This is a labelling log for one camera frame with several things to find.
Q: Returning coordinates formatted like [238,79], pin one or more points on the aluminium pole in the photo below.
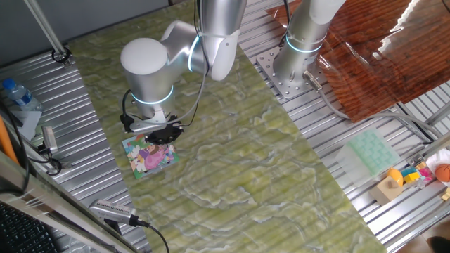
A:
[44,24]

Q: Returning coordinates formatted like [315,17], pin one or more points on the orange bar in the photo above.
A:
[6,140]

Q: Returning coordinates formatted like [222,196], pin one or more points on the aluminium frame bar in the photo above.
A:
[437,142]

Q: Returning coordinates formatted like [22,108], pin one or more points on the green plastic grid tray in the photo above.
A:
[369,154]

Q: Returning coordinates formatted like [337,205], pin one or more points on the black shoe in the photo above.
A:
[439,244]

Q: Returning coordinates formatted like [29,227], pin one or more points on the blue toy block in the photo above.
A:
[409,171]

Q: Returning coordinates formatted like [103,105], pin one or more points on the small yellow wooden block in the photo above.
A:
[446,194]

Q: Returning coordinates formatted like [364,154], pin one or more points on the silver depth camera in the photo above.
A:
[110,211]
[49,138]

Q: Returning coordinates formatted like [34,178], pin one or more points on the aluminium frame beam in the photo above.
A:
[63,218]

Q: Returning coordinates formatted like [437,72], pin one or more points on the brown wood grain sheet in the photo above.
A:
[386,52]

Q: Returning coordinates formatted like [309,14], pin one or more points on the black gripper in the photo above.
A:
[164,135]

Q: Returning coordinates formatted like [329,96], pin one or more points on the butterfly girl puzzle board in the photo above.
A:
[147,161]

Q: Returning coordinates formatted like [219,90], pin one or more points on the black keyboard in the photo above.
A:
[24,232]

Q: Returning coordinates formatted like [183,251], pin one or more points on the yellow toy block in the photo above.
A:
[412,178]

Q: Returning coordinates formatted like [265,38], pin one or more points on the orange toy basketball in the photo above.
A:
[443,173]

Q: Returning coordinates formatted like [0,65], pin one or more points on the white paper card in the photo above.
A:
[28,123]

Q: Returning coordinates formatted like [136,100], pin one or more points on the blue cap water bottle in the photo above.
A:
[21,96]

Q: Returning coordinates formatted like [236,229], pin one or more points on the silver robot mounting plate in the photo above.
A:
[270,70]

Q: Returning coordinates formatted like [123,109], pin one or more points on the wooden cube block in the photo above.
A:
[385,191]

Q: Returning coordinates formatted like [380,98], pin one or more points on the orange toy egg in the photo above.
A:
[396,175]

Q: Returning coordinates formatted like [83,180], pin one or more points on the white cloth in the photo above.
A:
[439,156]

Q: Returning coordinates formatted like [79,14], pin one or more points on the wrist camera with grey bracket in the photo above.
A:
[140,126]

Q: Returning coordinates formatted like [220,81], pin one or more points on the pink blue white puzzle piece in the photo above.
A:
[169,151]

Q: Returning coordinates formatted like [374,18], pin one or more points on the pink toy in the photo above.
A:
[425,174]

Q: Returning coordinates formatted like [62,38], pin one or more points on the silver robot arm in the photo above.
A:
[147,70]

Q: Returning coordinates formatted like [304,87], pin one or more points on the green marble pattern mat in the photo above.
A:
[246,175]

